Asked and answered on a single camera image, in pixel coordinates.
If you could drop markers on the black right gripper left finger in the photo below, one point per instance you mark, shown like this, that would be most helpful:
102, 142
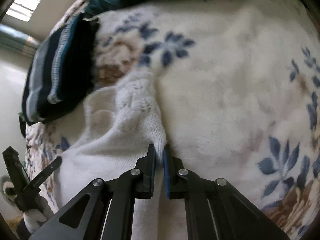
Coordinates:
103, 209

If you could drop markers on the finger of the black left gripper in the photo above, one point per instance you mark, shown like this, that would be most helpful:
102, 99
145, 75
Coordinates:
42, 173

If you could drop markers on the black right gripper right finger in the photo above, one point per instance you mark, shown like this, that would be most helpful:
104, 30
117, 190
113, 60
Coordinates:
215, 209

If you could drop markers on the white knitted sweater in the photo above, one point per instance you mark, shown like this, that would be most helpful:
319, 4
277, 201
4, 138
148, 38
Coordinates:
120, 122

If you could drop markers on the navy striped folded garment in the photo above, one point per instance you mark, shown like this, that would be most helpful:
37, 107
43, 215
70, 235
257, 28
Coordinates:
61, 73

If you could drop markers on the floral fleece bed blanket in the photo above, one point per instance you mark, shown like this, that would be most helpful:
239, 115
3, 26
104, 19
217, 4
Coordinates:
237, 84

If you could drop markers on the teal curtain left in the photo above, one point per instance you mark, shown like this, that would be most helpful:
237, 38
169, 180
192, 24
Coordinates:
18, 41

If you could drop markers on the window with metal bars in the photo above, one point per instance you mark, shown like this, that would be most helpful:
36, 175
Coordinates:
23, 9

